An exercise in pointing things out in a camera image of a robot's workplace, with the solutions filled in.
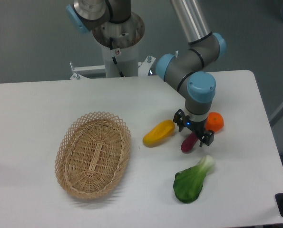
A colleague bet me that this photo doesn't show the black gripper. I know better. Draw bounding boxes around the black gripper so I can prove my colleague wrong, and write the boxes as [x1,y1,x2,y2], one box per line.
[173,109,215,147]

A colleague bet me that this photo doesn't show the purple sweet potato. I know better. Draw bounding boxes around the purple sweet potato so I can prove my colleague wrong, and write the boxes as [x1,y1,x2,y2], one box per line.
[181,132,199,153]

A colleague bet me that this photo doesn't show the grey robot arm, blue caps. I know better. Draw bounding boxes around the grey robot arm, blue caps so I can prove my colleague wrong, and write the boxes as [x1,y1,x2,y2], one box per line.
[66,0,226,145]

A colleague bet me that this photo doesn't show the orange tangerine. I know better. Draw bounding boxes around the orange tangerine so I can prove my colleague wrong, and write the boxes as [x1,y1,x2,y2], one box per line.
[205,112,224,133]

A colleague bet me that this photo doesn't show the yellow mango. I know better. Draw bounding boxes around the yellow mango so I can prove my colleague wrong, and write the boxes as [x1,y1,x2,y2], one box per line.
[143,120,175,147]

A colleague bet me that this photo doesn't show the green bok choy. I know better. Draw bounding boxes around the green bok choy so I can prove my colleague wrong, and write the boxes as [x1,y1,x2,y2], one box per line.
[173,155,215,203]

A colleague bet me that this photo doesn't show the oval wicker basket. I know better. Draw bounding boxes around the oval wicker basket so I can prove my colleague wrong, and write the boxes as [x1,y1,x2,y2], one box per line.
[55,112,131,200]

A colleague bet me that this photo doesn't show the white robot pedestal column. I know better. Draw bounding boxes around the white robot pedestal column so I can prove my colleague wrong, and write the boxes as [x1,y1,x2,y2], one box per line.
[101,44,139,78]

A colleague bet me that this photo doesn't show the black cable on pedestal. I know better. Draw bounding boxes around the black cable on pedestal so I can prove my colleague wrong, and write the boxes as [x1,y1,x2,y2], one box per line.
[109,37,125,78]

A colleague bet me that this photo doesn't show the white metal base frame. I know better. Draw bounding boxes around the white metal base frame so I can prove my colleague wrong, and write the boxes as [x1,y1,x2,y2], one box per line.
[70,55,160,80]

